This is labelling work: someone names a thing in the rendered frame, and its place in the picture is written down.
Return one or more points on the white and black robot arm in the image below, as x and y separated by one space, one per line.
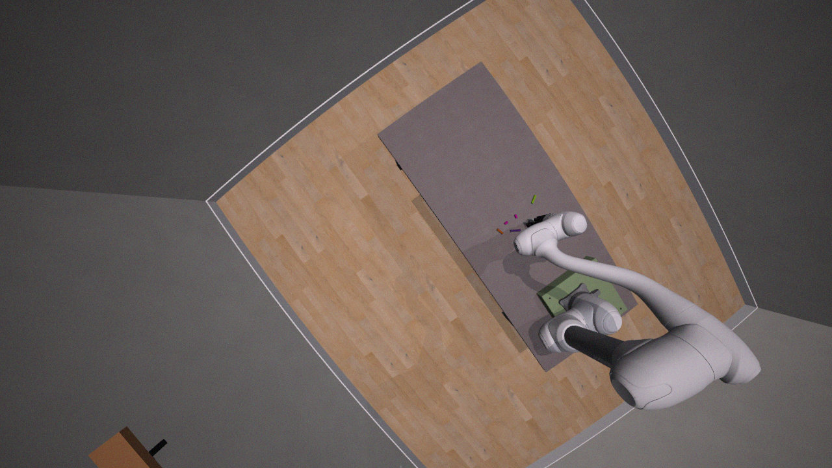
648 374

